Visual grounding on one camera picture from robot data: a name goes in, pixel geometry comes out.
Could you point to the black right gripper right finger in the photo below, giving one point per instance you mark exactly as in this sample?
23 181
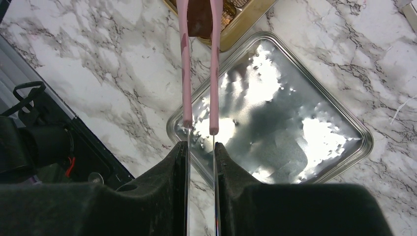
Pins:
244 206

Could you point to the pink silicone tongs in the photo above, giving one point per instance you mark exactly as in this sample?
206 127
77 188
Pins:
216 7

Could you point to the gold chocolate box tray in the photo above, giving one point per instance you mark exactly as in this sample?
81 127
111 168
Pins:
238 17

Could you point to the small white card box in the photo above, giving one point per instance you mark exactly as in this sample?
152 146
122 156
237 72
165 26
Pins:
410 13

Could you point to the silver tin lid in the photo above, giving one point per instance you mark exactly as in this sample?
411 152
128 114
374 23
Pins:
277 121

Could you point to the black table base rail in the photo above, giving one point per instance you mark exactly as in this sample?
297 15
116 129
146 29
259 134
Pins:
41 139

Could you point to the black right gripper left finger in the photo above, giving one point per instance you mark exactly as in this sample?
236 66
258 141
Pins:
153 204

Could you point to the brown chocolate apart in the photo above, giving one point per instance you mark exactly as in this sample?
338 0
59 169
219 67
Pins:
199 18

